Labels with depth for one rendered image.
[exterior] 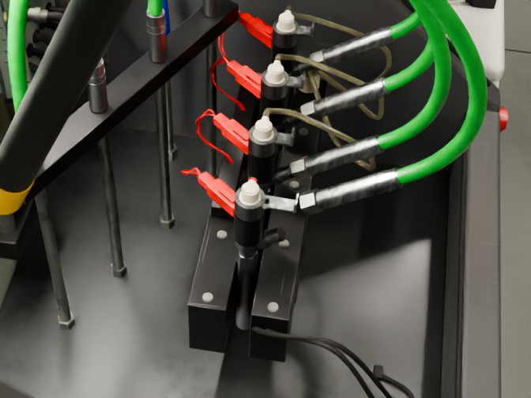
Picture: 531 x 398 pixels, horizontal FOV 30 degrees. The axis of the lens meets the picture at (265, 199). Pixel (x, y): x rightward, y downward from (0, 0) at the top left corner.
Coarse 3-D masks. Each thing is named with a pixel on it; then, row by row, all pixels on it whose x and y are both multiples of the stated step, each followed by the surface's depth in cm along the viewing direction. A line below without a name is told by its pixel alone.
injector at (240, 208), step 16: (240, 208) 89; (256, 208) 89; (240, 224) 91; (256, 224) 91; (240, 240) 93; (256, 240) 93; (272, 240) 93; (240, 256) 95; (256, 256) 96; (240, 272) 97; (240, 288) 99; (240, 304) 102; (240, 320) 104
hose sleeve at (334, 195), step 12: (396, 168) 84; (360, 180) 85; (372, 180) 85; (384, 180) 84; (396, 180) 84; (324, 192) 87; (336, 192) 86; (348, 192) 86; (360, 192) 85; (372, 192) 85; (384, 192) 85; (324, 204) 87; (336, 204) 87
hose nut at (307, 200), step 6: (306, 192) 89; (312, 192) 88; (300, 198) 88; (306, 198) 88; (312, 198) 87; (300, 204) 88; (306, 204) 88; (312, 204) 87; (306, 210) 88; (312, 210) 88; (318, 210) 88
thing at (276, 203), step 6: (270, 198) 90; (276, 198) 90; (282, 198) 90; (264, 204) 89; (270, 204) 89; (276, 204) 89; (282, 204) 90; (288, 204) 90; (294, 204) 90; (264, 210) 89; (282, 210) 89; (288, 210) 89
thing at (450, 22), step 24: (24, 0) 75; (432, 0) 69; (24, 24) 77; (456, 24) 70; (24, 48) 80; (456, 48) 72; (24, 72) 81; (480, 72) 73; (480, 96) 75; (480, 120) 77; (456, 144) 79; (408, 168) 83; (432, 168) 82
